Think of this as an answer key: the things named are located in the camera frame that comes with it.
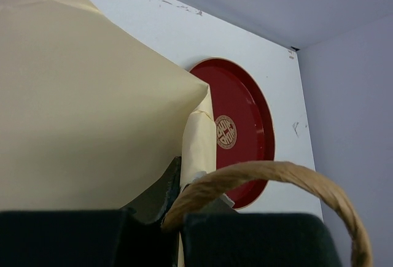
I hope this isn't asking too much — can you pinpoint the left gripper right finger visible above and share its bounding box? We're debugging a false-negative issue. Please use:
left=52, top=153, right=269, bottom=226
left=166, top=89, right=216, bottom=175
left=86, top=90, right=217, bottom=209
left=181, top=198, right=341, bottom=266

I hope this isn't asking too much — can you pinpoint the beige paper bag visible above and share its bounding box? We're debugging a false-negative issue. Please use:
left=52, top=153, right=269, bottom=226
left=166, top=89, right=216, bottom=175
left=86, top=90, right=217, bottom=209
left=0, top=0, right=374, bottom=267

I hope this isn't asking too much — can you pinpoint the red round tray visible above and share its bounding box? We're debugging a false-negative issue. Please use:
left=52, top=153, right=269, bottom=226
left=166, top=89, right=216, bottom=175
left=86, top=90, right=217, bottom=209
left=187, top=57, right=276, bottom=211

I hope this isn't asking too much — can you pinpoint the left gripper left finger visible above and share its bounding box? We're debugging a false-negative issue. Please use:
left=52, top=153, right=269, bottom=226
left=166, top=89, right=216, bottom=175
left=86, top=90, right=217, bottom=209
left=1, top=157, right=181, bottom=266

